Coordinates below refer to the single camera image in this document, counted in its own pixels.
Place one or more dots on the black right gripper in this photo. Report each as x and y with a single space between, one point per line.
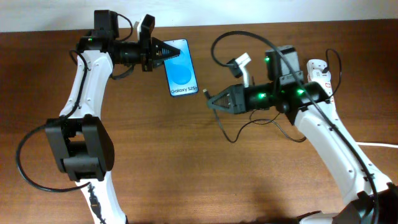
239 101

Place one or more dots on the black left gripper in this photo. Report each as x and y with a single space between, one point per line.
157 60

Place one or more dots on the blue Galaxy smartphone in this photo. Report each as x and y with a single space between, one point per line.
179 70

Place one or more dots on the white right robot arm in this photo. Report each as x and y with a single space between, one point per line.
369 195

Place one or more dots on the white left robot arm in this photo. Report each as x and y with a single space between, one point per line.
81 146

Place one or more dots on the white USB charger adapter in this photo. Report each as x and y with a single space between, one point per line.
316 75

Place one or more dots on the white power strip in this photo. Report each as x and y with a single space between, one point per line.
321 64

